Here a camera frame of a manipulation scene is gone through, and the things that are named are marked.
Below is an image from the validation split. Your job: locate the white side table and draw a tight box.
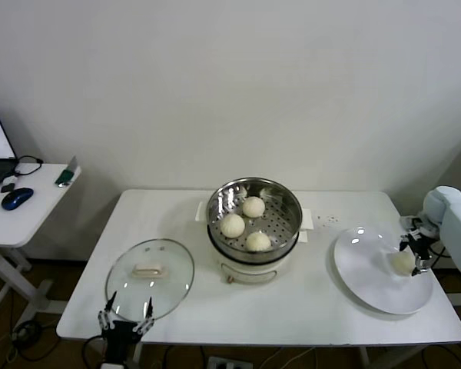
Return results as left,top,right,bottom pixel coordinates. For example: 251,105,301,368
0,163,84,327

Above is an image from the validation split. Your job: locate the black looped cable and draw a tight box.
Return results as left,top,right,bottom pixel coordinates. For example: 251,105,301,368
15,155,45,177

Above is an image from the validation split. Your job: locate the grey floor power strip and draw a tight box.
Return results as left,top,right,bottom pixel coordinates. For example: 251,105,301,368
207,356,254,369

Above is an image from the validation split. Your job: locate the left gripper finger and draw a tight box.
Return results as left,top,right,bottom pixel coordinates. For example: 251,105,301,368
97,291,118,331
135,296,155,334

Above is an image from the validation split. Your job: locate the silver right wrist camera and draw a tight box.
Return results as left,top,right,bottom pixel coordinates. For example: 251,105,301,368
399,214,441,238

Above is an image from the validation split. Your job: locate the perforated steel steamer basket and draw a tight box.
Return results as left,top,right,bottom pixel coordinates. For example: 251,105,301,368
195,177,316,259

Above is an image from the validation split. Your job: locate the glass pot lid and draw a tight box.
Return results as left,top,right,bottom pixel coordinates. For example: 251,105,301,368
105,238,196,322

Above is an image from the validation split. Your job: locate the blue computer mouse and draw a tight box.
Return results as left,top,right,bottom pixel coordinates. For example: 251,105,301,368
1,187,35,211

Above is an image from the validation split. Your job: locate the green handled utility knife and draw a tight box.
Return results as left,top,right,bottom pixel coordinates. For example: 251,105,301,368
54,155,80,188

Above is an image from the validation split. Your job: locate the white round plate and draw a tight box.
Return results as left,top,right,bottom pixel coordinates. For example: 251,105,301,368
333,226,434,315

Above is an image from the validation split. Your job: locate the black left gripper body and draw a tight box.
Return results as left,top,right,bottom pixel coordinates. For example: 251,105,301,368
101,319,144,364

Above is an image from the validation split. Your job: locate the white electric cooker pot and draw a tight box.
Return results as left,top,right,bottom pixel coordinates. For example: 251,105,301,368
208,226,310,284

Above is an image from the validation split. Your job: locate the white floor socket with cables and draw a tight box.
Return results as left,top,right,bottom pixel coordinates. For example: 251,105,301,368
11,321,43,349

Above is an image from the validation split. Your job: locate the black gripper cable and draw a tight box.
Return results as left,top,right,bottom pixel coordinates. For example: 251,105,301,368
82,334,107,369
426,244,449,270

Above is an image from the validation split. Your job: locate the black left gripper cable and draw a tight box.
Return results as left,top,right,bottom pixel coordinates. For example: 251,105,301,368
82,334,107,369

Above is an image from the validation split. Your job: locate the white steamed baozi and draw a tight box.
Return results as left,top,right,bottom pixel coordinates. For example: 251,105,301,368
241,195,266,218
245,230,273,253
219,213,247,238
390,250,414,277

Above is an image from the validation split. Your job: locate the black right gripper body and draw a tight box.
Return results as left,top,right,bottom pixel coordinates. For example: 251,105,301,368
406,233,432,267

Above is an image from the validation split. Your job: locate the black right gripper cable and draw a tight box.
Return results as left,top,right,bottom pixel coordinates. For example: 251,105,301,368
426,244,449,270

